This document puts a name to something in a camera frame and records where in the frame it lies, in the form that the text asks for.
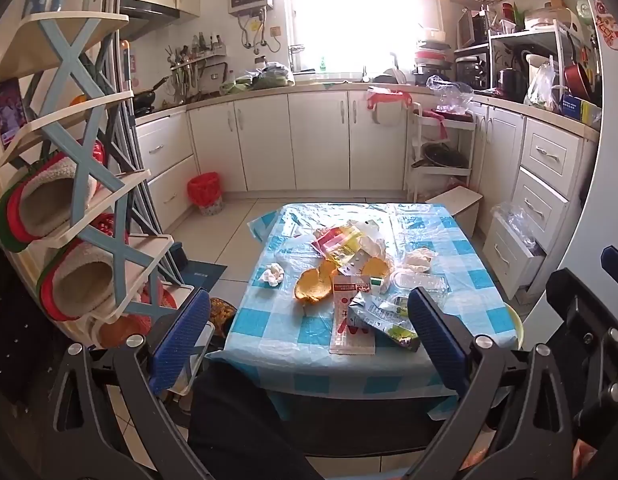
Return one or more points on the person's right hand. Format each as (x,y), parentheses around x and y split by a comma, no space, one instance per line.
(584,462)

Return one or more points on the bright kitchen window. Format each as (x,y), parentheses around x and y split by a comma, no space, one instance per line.
(359,10)

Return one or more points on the plastic bag of vegetables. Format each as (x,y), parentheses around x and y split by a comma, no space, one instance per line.
(541,90)

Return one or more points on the white door base cabinets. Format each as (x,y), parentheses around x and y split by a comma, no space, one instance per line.
(289,140)

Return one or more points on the small green white box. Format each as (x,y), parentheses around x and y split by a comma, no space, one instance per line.
(373,284)

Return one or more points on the white two drawer cabinet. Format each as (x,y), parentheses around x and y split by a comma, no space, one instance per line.
(164,160)

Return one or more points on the silver microwave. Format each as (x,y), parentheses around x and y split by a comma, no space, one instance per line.
(473,30)

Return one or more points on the white trolley rack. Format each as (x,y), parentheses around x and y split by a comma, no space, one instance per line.
(414,135)

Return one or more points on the yellow plastic basin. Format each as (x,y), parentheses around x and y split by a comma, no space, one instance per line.
(515,327)

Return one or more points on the dark blue plastic tray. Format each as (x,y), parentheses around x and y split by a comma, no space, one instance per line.
(204,275)

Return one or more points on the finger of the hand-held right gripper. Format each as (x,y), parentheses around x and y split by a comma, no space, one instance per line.
(616,262)
(599,350)

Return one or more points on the white electric kettle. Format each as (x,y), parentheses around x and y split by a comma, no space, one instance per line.
(536,62)

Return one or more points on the white countertop shelf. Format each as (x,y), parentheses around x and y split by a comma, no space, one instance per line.
(499,45)

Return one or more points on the white low stool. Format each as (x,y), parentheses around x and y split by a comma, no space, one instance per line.
(461,205)

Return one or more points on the clear plastic bag in drawer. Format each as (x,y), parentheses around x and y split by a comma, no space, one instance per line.
(516,222)

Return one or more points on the stack of pots and bowls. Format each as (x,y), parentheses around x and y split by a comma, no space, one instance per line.
(431,57)

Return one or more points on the patterned snack bag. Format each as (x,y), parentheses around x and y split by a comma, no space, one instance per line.
(223,315)

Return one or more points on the black toaster oven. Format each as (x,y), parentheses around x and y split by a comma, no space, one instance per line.
(471,70)

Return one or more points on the kitchen utensil rack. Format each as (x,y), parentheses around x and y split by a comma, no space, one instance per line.
(194,67)

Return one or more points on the clear crumpled plastic bag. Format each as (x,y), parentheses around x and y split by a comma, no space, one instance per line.
(449,92)

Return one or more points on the silver blister pack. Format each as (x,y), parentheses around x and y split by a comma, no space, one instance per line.
(358,261)

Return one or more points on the green vegetables pile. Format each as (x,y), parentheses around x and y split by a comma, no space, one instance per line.
(266,77)

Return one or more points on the purple picture card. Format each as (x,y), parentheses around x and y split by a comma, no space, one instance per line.
(10,112)

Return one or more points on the blue white checked tablecloth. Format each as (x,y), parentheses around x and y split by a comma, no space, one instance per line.
(289,335)

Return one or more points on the white paper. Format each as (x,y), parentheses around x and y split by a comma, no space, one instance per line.
(421,259)

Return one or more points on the black frying pan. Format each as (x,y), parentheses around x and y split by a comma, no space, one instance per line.
(146,96)

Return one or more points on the black range hood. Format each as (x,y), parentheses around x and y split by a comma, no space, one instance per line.
(146,15)

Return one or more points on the grey metal door frame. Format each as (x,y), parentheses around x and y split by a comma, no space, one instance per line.
(116,75)

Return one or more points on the black wok with lid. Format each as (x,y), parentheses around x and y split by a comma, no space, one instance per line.
(444,156)

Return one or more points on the red green plush slipper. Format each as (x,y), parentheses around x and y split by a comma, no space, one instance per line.
(79,280)
(44,200)

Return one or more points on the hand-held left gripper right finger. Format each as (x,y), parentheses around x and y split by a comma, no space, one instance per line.
(434,335)

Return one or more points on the bin with red bag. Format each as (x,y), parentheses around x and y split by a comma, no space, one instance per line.
(205,192)

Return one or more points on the white tissue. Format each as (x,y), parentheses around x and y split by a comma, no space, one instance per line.
(271,275)

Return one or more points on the white red sachet packet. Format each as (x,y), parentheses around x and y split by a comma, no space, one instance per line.
(351,340)

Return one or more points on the blue white shoe rack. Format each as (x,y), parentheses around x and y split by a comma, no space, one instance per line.
(71,60)

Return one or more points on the yellow red packaging bag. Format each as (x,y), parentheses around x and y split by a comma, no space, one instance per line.
(336,242)

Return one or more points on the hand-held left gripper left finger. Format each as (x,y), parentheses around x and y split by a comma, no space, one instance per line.
(181,340)

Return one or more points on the white plastic bag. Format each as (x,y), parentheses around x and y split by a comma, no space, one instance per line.
(371,240)

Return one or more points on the clear plastic container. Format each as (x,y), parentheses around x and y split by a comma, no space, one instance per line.
(419,282)

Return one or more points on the white hanging bin red bag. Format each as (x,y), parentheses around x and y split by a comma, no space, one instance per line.
(389,110)

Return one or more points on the blue cardboard box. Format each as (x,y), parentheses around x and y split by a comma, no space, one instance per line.
(581,110)

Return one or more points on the red cooking pot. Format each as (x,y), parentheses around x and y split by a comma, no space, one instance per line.
(576,80)

